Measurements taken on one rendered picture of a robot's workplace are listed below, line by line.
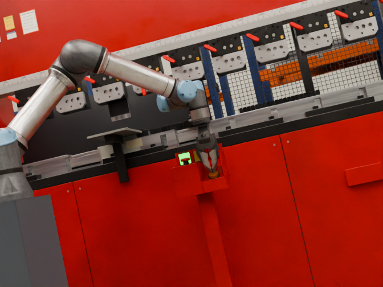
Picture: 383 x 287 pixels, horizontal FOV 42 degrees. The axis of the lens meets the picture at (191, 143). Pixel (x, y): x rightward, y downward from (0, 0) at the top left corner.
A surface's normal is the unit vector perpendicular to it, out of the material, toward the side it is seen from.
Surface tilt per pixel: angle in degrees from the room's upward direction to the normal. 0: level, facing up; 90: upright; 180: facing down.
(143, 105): 90
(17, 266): 90
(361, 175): 90
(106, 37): 90
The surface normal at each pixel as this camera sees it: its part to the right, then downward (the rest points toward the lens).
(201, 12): -0.16, -0.03
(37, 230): 0.93, -0.22
